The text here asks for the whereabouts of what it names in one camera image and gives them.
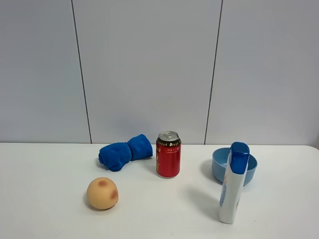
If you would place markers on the white bottle with blue cap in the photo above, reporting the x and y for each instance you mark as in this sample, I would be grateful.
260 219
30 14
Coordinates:
235 173

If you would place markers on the blue towel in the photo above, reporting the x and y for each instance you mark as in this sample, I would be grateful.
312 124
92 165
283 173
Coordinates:
116 155

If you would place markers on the tan spotted ball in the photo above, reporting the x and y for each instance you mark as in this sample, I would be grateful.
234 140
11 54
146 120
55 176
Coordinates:
102 193

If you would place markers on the red soda can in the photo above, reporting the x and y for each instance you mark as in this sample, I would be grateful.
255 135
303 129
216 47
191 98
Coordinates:
168 154

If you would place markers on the light blue bowl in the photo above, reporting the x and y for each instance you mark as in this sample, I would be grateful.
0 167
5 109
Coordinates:
219 162

